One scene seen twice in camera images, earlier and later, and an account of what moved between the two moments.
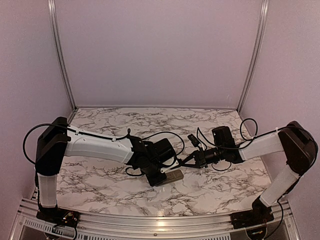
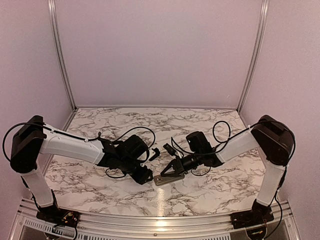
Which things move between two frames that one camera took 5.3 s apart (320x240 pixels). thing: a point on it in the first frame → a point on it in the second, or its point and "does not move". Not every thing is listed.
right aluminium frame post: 265,11 does not move
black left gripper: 155,181 → 141,178
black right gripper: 200,157 → 177,166
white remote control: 173,175 does not move
